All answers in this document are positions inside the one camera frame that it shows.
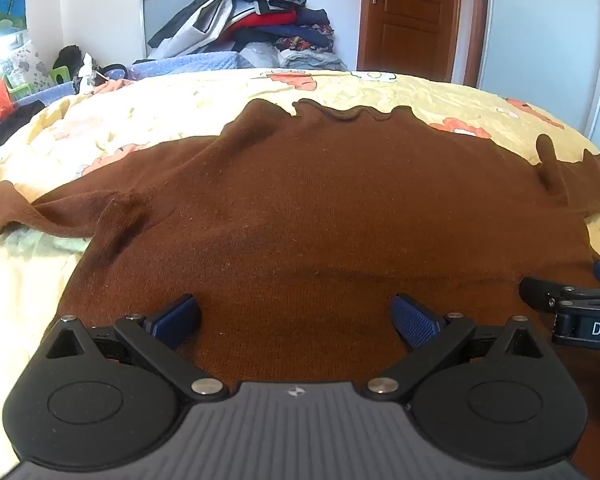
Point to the blue quilted blanket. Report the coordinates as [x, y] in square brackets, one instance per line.
[180, 64]

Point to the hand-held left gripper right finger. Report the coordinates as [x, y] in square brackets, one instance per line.
[415, 320]

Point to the brown knit sweater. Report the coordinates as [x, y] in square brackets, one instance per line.
[305, 210]

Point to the black cloth bundle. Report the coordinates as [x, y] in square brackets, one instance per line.
[70, 55]

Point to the pile of mixed clothes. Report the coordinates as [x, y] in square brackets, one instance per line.
[260, 15]

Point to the floral grey pillow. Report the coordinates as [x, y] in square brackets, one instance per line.
[27, 65]

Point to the green plastic stool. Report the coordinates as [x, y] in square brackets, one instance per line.
[60, 76]

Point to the dark clothes heap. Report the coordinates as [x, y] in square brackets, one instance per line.
[10, 125]

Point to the white sliding wardrobe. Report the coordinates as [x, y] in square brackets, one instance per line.
[540, 35]

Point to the peach cloth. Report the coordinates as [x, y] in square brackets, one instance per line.
[112, 86]

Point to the white crumpled tissue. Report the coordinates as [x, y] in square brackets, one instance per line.
[87, 72]

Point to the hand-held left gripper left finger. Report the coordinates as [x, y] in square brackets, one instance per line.
[177, 317]

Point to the brown wooden door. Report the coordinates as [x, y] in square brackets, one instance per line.
[410, 25]

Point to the yellow floral bed quilt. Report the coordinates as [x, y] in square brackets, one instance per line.
[145, 115]

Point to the grey framed panel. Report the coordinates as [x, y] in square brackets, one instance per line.
[162, 15]

